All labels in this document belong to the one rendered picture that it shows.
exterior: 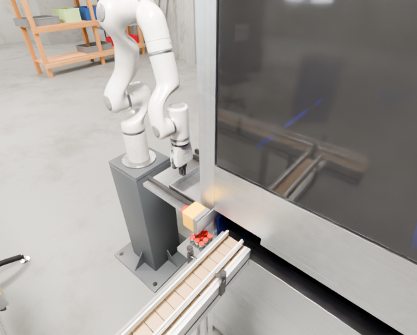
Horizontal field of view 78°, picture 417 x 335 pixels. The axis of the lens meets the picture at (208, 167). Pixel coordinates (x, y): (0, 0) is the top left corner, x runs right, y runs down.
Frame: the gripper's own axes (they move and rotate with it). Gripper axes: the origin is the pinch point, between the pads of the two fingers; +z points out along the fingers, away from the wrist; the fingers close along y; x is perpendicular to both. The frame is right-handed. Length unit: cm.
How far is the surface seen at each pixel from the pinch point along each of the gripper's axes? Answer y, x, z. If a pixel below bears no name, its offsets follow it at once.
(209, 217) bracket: -15.4, -29.5, -2.6
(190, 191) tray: -0.3, -5.1, 9.5
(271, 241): -13, -52, -5
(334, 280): -13, -72, -5
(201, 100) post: -13, -24, -43
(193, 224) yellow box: -21.6, -27.7, -2.4
